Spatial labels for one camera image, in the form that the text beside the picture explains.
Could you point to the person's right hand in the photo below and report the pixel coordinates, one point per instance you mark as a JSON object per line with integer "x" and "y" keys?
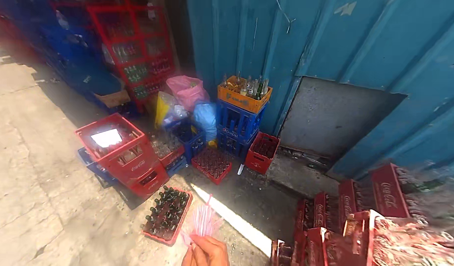
{"x": 215, "y": 252}

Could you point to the person's right fingers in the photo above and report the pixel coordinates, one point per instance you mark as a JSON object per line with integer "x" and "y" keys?
{"x": 200, "y": 244}

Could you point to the bundle of pink straws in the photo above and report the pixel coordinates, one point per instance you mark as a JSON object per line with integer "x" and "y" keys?
{"x": 203, "y": 220}

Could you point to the red bottle crate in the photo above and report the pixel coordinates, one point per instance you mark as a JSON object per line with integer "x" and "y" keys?
{"x": 147, "y": 190}
{"x": 176, "y": 236}
{"x": 212, "y": 178}
{"x": 172, "y": 158}
{"x": 123, "y": 164}
{"x": 258, "y": 161}

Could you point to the pile of dark green bottles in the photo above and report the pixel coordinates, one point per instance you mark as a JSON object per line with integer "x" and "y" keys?
{"x": 167, "y": 212}

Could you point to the blue bottle crate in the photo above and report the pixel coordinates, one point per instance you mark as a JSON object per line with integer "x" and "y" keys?
{"x": 195, "y": 146}
{"x": 177, "y": 167}
{"x": 102, "y": 173}

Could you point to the group of brownish glass bottles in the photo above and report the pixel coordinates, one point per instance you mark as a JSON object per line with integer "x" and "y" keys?
{"x": 213, "y": 161}

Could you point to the white flat strip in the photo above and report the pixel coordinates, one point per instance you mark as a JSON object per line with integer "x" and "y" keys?
{"x": 240, "y": 169}

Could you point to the blue crate with white print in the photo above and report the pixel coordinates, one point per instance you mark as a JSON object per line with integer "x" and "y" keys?
{"x": 237, "y": 121}
{"x": 229, "y": 143}

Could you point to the group of clear bottles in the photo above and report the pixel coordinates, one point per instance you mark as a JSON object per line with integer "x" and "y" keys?
{"x": 162, "y": 146}

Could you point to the blue plastic bag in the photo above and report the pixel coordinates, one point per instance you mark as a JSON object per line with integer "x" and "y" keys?
{"x": 206, "y": 119}

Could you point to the clear plastic bag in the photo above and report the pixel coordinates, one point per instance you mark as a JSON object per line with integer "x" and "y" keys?
{"x": 174, "y": 112}

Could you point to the yellow plastic bag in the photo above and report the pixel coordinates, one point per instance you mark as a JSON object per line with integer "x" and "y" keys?
{"x": 161, "y": 111}

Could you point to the white sheet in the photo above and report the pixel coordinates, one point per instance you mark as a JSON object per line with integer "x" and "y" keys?
{"x": 106, "y": 138}

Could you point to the orange bottle crate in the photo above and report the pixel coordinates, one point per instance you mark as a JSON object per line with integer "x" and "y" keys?
{"x": 241, "y": 101}

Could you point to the pink plastic bag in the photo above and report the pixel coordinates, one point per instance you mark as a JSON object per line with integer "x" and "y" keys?
{"x": 187, "y": 92}

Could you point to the group of assorted glass bottles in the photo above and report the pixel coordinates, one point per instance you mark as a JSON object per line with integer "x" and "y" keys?
{"x": 253, "y": 88}

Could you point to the brown cardboard box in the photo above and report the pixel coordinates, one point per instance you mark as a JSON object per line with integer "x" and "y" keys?
{"x": 113, "y": 99}

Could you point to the grey metal panel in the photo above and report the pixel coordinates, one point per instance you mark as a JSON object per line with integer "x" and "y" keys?
{"x": 332, "y": 114}

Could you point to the stack of red crates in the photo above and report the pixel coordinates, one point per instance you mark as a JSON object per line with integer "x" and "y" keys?
{"x": 388, "y": 192}

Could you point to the red rack with bottles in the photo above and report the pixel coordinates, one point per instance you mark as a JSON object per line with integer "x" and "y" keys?
{"x": 142, "y": 38}

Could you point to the stack of blue crates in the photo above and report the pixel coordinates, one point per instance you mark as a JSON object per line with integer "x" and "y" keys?
{"x": 72, "y": 62}

